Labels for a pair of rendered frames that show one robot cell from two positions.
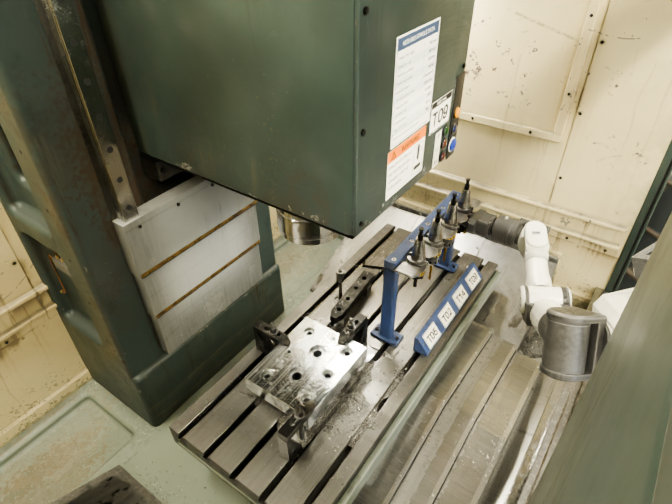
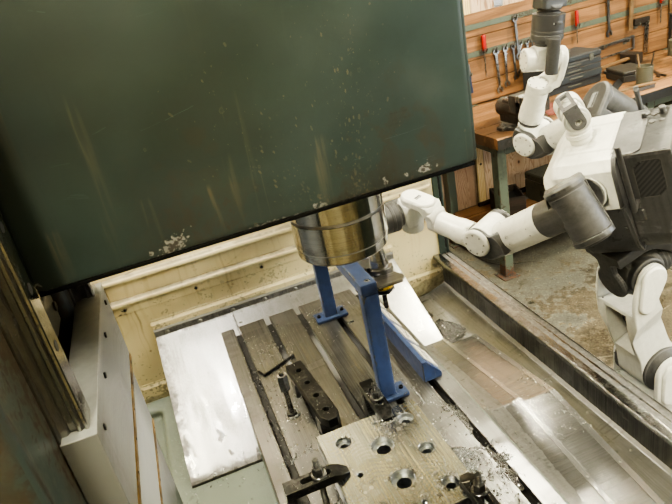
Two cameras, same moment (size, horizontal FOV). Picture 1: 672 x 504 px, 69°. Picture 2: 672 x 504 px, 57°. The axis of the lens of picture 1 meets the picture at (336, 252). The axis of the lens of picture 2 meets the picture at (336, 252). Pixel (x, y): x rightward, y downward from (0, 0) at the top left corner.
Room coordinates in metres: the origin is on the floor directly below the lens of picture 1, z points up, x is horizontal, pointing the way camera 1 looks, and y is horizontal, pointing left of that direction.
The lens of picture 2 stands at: (0.36, 0.80, 1.89)
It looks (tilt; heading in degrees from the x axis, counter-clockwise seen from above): 25 degrees down; 310
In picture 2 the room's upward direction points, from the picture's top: 12 degrees counter-clockwise
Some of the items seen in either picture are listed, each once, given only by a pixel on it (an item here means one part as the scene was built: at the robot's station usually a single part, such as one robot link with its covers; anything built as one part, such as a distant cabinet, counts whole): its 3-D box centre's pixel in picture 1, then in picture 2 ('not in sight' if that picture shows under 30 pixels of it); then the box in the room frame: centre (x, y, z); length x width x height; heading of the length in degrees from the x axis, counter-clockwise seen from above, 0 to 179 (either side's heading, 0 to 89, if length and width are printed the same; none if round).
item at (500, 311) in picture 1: (415, 288); (314, 370); (1.49, -0.33, 0.75); 0.89 x 0.70 x 0.26; 54
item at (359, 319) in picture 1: (352, 333); (377, 408); (1.04, -0.05, 0.97); 0.13 x 0.03 x 0.15; 144
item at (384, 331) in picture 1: (389, 303); (378, 346); (1.10, -0.16, 1.05); 0.10 x 0.05 x 0.30; 54
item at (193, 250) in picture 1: (204, 254); (137, 466); (1.22, 0.42, 1.16); 0.48 x 0.05 x 0.51; 144
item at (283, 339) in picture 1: (273, 338); (319, 489); (1.03, 0.20, 0.97); 0.13 x 0.03 x 0.15; 54
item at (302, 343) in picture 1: (307, 367); (394, 470); (0.92, 0.09, 0.97); 0.29 x 0.23 x 0.05; 144
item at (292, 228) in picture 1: (310, 205); (336, 213); (0.96, 0.06, 1.50); 0.16 x 0.16 x 0.12
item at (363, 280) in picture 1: (352, 299); (314, 398); (1.24, -0.05, 0.93); 0.26 x 0.05 x 0.06; 149
